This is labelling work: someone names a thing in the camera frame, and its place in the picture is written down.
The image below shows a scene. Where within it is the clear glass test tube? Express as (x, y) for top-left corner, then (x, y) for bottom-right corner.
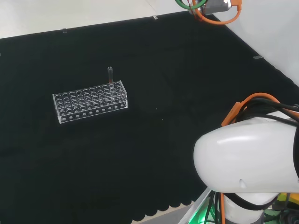
(107, 66), (116, 101)

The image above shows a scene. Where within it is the clear acrylic test tube rack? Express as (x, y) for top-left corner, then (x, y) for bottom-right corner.
(52, 80), (128, 124)

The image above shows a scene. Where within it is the black bench cloth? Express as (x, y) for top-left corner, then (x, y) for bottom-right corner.
(0, 10), (299, 224)

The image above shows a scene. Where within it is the orange cable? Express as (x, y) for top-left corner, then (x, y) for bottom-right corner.
(192, 0), (281, 224)

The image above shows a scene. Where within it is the metal base plate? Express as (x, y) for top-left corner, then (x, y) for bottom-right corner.
(178, 188), (218, 224)

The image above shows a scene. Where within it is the green cable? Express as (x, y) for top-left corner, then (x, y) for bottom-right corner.
(175, 0), (195, 10)

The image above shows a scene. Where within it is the black cable bundle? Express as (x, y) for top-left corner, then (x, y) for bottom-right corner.
(242, 97), (299, 128)

